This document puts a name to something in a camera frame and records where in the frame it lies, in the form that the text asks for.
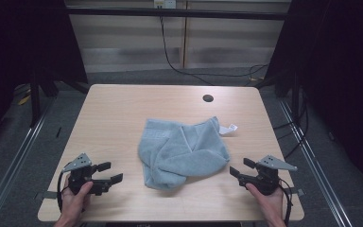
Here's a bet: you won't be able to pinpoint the grey strap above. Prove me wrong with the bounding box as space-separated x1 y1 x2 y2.
33 190 59 201
284 186 306 197

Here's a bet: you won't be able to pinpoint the black wall cable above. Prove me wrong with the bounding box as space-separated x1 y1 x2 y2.
158 15 216 87

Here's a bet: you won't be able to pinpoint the person's right hand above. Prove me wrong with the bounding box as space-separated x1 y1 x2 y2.
245 183 285 222

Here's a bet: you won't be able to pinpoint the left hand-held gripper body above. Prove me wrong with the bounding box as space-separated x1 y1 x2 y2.
61 152 113 197

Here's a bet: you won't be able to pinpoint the white wall power outlet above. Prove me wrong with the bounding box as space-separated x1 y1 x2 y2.
153 0 178 9

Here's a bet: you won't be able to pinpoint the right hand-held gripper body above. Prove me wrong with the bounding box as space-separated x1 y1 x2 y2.
237 154 299 197

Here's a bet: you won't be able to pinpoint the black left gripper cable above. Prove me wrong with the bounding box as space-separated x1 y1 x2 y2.
56 162 72 213

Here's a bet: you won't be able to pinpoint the black floor cables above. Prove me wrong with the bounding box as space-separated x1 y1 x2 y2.
245 63 310 160

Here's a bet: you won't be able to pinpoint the yellow object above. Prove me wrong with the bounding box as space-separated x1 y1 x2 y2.
17 94 32 106

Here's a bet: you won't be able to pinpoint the black metal stand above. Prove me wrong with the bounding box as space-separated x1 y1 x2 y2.
28 74 43 129

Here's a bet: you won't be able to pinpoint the light blue towel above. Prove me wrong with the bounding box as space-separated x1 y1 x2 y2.
137 115 238 191

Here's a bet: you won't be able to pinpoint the person's left hand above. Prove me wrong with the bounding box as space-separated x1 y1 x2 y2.
58 181 95 223

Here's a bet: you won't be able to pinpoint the black curtain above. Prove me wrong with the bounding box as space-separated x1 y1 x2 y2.
0 0 89 155
254 0 363 198

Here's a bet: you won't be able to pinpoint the black horizontal metal bar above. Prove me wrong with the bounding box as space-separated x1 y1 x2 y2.
65 7 288 22

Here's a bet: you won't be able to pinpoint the metal floor rail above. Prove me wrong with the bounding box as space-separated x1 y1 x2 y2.
278 99 354 227
0 96 57 227

